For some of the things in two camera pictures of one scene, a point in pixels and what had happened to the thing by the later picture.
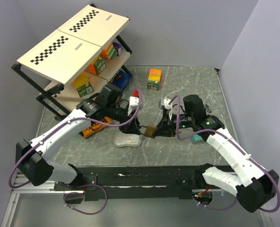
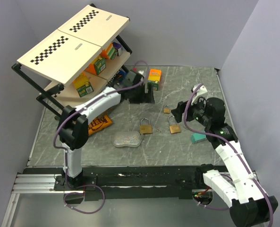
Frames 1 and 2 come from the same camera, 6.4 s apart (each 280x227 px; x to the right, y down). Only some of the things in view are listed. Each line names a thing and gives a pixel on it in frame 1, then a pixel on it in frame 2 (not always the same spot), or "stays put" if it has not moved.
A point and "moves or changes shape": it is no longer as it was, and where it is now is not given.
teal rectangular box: x=196 y=138 stays put
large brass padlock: x=150 y=131 moves or changes shape
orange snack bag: x=96 y=127 stays put
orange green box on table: x=154 y=79 stays put
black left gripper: x=132 y=127 -> x=145 y=97
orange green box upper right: x=109 y=53 stays put
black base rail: x=111 y=183 stays put
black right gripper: x=165 y=127 -> x=177 y=112
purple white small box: x=119 y=48 stays put
